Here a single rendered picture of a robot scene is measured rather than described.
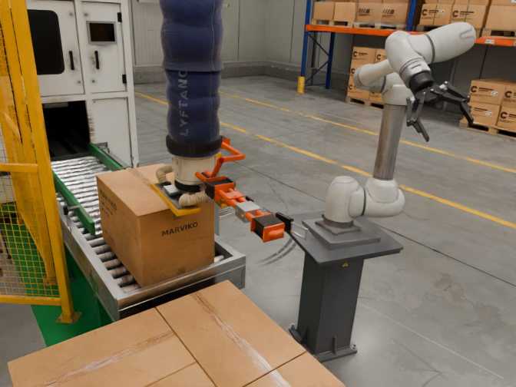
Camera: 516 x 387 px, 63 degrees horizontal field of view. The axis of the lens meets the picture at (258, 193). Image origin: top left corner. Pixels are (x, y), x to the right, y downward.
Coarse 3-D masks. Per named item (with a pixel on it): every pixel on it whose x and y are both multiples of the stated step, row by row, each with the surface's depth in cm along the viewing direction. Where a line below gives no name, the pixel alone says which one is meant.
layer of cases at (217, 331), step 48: (96, 336) 174; (144, 336) 176; (192, 336) 177; (240, 336) 178; (288, 336) 179; (48, 384) 151; (96, 384) 152; (144, 384) 153; (192, 384) 154; (240, 384) 155; (288, 384) 156; (336, 384) 157
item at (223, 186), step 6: (210, 180) 160; (216, 180) 161; (222, 180) 161; (228, 180) 162; (210, 186) 154; (216, 186) 153; (222, 186) 155; (228, 186) 156; (234, 186) 158; (210, 192) 157; (216, 192) 154; (216, 198) 155; (222, 198) 157
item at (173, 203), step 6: (168, 180) 193; (150, 186) 189; (156, 186) 186; (162, 186) 186; (156, 192) 183; (162, 192) 181; (162, 198) 177; (168, 198) 174; (174, 198) 174; (168, 204) 171; (174, 204) 169; (174, 210) 165; (180, 210) 165; (186, 210) 165; (192, 210) 166; (198, 210) 168; (180, 216) 165
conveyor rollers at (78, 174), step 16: (64, 160) 367; (80, 160) 367; (96, 160) 374; (64, 176) 336; (80, 176) 335; (80, 192) 310; (96, 192) 309; (96, 208) 285; (80, 224) 263; (96, 224) 262; (96, 240) 245; (112, 256) 233; (112, 272) 217; (128, 272) 221; (128, 288) 205
